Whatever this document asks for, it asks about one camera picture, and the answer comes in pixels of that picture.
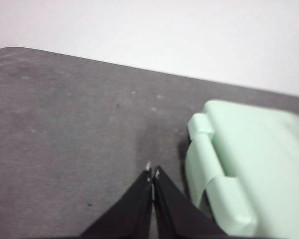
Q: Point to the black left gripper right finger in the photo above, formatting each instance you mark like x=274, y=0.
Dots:
x=174, y=214

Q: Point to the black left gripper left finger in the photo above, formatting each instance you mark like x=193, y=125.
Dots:
x=129, y=211

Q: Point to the mint green breakfast machine base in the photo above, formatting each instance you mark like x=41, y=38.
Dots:
x=196, y=171

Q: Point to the mint green hinged griddle lid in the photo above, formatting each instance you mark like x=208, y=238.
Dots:
x=254, y=154

